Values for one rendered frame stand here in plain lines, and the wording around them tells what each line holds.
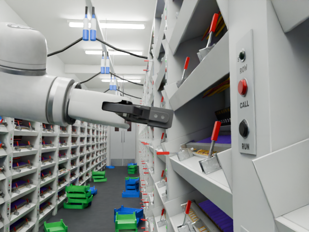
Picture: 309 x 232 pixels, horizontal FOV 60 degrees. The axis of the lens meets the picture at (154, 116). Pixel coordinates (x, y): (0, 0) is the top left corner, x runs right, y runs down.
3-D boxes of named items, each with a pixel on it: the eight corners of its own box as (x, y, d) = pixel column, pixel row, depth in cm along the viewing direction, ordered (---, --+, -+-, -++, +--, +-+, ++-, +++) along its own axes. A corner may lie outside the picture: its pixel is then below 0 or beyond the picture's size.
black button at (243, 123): (244, 136, 27) (244, 120, 27) (238, 136, 28) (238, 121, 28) (254, 136, 27) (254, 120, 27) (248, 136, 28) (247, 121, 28)
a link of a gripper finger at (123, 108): (92, 109, 45) (120, 115, 49) (115, 109, 39) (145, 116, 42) (93, 102, 45) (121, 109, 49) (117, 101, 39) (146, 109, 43)
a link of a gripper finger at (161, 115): (132, 122, 46) (170, 128, 46) (132, 120, 43) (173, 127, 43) (135, 103, 46) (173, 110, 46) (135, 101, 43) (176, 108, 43)
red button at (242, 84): (243, 93, 27) (243, 78, 27) (237, 95, 28) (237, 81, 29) (253, 93, 27) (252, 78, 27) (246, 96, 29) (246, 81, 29)
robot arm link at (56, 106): (58, 125, 51) (74, 128, 51) (42, 122, 42) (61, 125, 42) (67, 82, 52) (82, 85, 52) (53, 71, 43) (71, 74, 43)
